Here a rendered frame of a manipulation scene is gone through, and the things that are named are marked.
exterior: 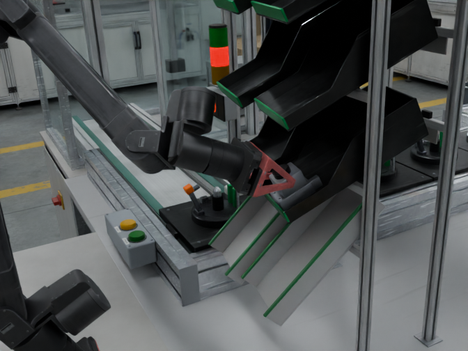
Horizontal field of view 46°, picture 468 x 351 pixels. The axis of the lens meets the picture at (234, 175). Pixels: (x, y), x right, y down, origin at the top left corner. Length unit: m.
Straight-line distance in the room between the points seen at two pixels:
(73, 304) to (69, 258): 0.80
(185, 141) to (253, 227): 0.41
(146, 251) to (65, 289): 0.63
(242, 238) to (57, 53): 0.53
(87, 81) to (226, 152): 0.27
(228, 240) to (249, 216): 0.07
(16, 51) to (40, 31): 5.43
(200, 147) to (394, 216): 0.83
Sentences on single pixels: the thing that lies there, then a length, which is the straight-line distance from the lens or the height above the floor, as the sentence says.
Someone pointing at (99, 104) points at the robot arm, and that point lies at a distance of 0.93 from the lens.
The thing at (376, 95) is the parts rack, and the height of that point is 1.40.
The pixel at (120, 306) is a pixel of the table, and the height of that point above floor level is 0.86.
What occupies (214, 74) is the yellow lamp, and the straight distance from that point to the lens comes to 1.52.
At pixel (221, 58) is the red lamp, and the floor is 1.33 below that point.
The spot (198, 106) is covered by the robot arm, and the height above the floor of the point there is 1.39.
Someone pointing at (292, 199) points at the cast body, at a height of 1.22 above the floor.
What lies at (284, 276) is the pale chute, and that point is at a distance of 1.07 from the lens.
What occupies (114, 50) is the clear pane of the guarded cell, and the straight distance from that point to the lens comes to 2.62.
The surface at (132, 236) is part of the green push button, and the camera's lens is 1.37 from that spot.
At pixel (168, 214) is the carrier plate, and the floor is 0.97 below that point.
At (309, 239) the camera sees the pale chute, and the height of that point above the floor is 1.09.
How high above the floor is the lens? 1.62
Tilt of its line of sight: 23 degrees down
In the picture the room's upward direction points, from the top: 3 degrees counter-clockwise
